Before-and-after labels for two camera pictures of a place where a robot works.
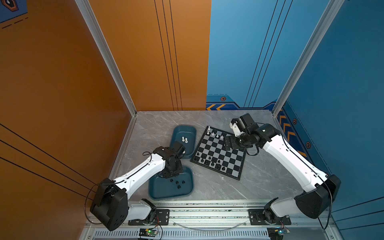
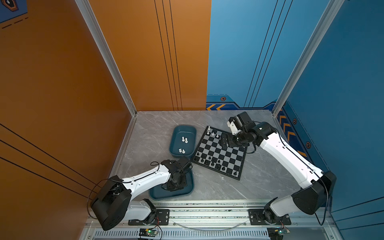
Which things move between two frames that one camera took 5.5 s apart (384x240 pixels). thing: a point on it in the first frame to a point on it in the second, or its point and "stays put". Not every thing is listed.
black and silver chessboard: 211,153 stays put
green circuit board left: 148,232 stays put
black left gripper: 168,175 to 172,187
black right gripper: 233,145 stays put
